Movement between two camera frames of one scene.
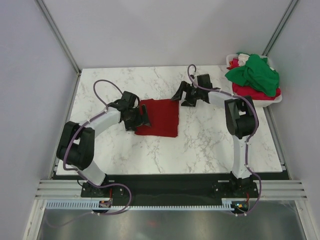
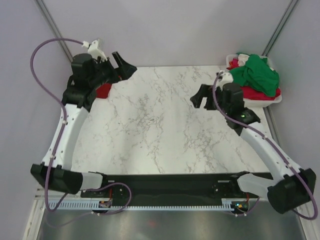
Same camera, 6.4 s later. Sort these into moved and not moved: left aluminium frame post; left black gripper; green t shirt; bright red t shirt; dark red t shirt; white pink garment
Moved: dark red t shirt; left black gripper
Not moved: bright red t shirt; white pink garment; left aluminium frame post; green t shirt
